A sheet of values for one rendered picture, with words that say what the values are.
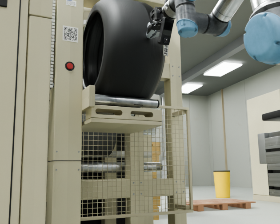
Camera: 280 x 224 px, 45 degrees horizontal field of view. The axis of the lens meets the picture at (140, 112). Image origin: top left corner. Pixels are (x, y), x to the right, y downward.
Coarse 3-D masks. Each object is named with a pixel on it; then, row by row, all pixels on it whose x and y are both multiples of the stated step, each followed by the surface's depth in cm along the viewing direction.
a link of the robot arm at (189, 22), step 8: (176, 8) 128; (184, 8) 126; (192, 8) 126; (176, 16) 128; (184, 16) 125; (192, 16) 125; (200, 16) 127; (176, 24) 128; (184, 24) 124; (192, 24) 124; (200, 24) 127; (184, 32) 126; (192, 32) 126; (200, 32) 130
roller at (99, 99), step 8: (96, 96) 156; (104, 96) 157; (112, 96) 159; (120, 96) 162; (112, 104) 160; (120, 104) 161; (128, 104) 163; (136, 104) 164; (144, 104) 166; (152, 104) 168
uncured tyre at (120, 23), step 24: (120, 0) 163; (96, 24) 196; (120, 24) 153; (144, 24) 159; (96, 48) 204; (120, 48) 152; (144, 48) 156; (96, 72) 204; (120, 72) 155; (144, 72) 159; (144, 96) 168
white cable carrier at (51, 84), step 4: (52, 8) 162; (52, 12) 167; (52, 16) 162; (52, 20) 161; (52, 24) 161; (52, 32) 160; (52, 36) 160; (52, 40) 160; (52, 44) 160; (52, 48) 159; (52, 52) 159; (52, 56) 159; (52, 60) 158; (52, 64) 160; (52, 68) 158; (52, 72) 157; (52, 76) 157; (52, 80) 157; (52, 84) 158
